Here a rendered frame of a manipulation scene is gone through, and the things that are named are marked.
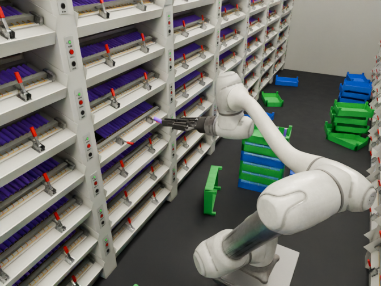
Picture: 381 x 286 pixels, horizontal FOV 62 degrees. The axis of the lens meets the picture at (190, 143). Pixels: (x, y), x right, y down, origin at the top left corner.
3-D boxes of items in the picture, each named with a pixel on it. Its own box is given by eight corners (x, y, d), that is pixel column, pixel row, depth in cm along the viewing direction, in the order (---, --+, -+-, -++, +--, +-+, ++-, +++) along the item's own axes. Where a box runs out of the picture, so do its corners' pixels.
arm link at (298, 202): (241, 268, 143) (198, 287, 134) (226, 234, 149) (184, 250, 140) (359, 209, 80) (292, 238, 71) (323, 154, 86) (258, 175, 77)
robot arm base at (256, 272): (283, 252, 156) (284, 244, 153) (266, 285, 140) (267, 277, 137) (249, 236, 165) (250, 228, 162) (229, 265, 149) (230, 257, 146)
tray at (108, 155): (165, 119, 192) (169, 106, 187) (98, 170, 145) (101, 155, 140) (139, 102, 196) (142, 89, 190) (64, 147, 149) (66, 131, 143)
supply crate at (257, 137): (290, 135, 225) (292, 125, 221) (286, 148, 209) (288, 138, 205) (248, 128, 235) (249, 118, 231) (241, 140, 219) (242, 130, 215)
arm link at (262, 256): (281, 260, 145) (290, 224, 134) (249, 274, 138) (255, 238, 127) (259, 236, 158) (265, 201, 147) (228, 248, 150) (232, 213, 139)
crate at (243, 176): (283, 172, 241) (285, 164, 237) (279, 188, 224) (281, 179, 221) (245, 164, 251) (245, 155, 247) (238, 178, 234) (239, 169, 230)
